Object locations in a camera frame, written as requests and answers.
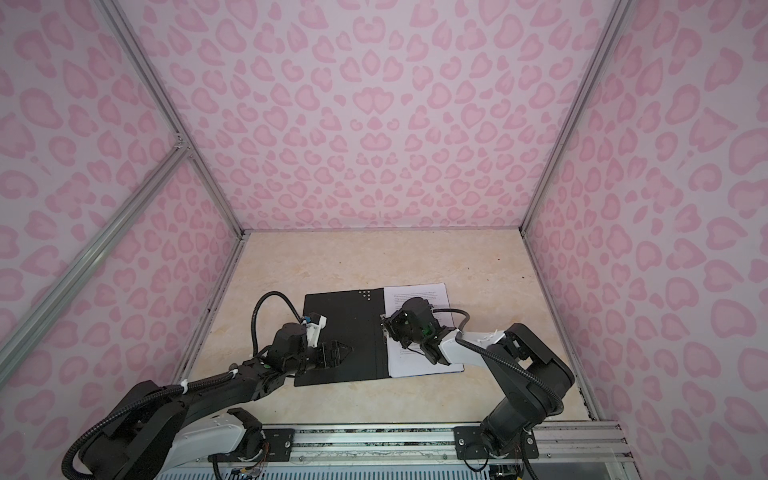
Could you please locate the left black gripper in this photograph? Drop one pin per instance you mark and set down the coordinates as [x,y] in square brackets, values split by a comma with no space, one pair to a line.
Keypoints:
[334,350]

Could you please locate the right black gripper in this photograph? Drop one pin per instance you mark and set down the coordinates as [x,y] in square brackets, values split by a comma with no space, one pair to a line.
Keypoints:
[391,326]

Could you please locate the black file folder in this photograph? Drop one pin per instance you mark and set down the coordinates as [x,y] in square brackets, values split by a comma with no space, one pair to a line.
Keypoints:
[354,319]

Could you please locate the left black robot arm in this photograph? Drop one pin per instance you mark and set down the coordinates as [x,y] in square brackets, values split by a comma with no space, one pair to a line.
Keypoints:
[135,439]

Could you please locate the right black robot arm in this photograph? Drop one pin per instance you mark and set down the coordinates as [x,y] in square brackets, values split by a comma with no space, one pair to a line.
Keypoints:
[532,378]

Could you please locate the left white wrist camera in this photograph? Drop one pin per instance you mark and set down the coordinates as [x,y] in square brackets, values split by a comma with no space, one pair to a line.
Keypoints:
[314,323]

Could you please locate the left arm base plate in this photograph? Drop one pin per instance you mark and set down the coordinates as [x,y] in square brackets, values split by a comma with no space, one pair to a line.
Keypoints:
[276,444]

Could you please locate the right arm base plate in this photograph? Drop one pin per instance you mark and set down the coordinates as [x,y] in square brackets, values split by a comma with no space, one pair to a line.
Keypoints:
[477,443]

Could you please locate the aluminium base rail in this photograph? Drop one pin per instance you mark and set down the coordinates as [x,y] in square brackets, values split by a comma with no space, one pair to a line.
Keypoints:
[567,450]

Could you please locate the diagonal aluminium frame bar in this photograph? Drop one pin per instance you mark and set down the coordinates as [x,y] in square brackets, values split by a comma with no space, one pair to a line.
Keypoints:
[40,318]

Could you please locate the right corner aluminium post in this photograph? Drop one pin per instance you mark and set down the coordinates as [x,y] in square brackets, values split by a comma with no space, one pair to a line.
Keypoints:
[608,40]

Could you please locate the corner aluminium post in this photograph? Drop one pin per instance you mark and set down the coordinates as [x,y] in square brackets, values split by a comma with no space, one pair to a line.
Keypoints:
[608,40]
[129,42]

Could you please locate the left corner aluminium post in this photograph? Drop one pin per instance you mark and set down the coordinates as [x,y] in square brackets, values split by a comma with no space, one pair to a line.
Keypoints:
[129,42]

